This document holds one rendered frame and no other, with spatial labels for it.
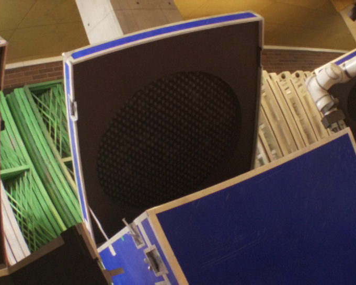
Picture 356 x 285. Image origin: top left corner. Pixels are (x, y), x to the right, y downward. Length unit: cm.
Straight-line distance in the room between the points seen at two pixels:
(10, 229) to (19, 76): 247
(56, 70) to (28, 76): 42
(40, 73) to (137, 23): 227
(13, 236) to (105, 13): 170
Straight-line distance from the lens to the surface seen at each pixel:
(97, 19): 394
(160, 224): 201
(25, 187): 468
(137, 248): 230
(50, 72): 603
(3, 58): 209
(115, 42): 255
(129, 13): 390
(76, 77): 250
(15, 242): 369
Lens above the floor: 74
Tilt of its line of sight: 11 degrees up
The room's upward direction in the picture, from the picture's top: 23 degrees counter-clockwise
